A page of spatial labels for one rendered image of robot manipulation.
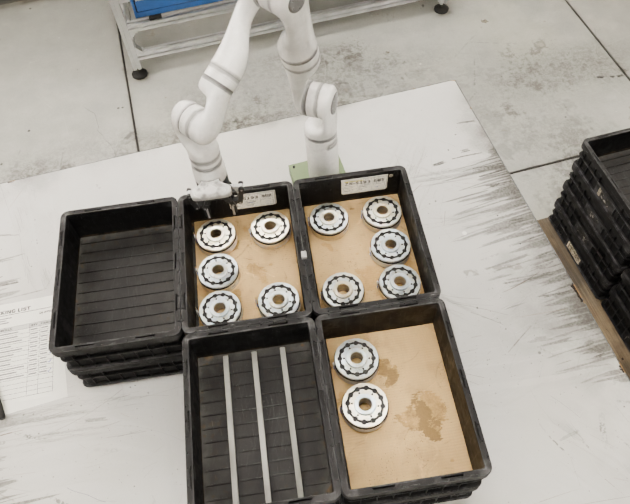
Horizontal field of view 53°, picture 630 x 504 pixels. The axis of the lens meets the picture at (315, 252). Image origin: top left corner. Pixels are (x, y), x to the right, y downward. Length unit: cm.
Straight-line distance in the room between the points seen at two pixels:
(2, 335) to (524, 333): 138
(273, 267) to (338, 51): 201
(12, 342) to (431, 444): 112
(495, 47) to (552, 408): 228
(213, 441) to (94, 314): 46
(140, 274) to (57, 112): 188
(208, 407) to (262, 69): 223
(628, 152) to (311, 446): 160
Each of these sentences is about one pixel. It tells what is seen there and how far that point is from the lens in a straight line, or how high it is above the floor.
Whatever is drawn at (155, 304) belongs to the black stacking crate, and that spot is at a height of 83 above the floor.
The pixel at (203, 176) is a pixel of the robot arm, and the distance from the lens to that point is 143.
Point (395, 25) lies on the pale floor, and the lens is 362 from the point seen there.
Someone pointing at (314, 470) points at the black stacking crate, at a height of 83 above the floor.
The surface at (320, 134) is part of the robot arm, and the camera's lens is 172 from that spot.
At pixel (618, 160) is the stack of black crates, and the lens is 246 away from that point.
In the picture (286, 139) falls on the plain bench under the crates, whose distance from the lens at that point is 206.
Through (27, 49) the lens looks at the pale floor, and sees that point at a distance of 389.
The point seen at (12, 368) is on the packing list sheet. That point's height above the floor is 70.
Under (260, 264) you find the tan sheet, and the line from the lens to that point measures 163.
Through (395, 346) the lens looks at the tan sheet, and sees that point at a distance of 151.
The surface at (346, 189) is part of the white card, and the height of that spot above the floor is 88.
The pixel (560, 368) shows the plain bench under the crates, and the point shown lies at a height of 70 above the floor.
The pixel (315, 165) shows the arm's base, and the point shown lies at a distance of 182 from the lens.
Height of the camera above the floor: 221
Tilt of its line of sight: 57 degrees down
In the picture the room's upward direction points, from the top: 4 degrees counter-clockwise
